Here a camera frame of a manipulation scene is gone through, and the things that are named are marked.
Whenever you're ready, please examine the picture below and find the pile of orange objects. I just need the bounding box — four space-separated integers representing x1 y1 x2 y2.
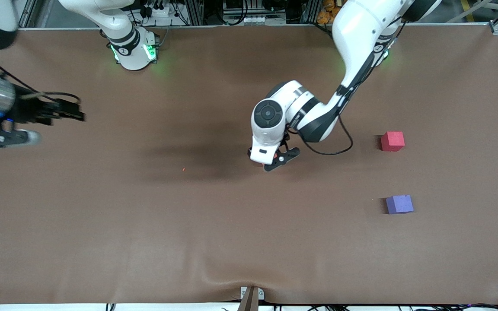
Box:
317 0 340 25

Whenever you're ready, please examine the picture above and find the brown table cloth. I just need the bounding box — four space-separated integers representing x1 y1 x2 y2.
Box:
0 25 498 305

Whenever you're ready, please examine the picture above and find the purple foam block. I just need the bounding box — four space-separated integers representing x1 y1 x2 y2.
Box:
386 194 414 215

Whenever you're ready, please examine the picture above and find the white power strip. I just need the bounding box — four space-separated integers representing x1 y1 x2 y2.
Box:
143 3 174 19

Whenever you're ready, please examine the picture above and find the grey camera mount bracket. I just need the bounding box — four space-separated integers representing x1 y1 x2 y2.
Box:
238 286 266 311

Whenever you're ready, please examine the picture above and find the white terminal strip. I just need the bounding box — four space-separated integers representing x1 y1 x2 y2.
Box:
232 16 275 25

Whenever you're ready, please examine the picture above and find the red foam block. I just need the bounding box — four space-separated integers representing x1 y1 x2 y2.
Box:
381 131 405 152

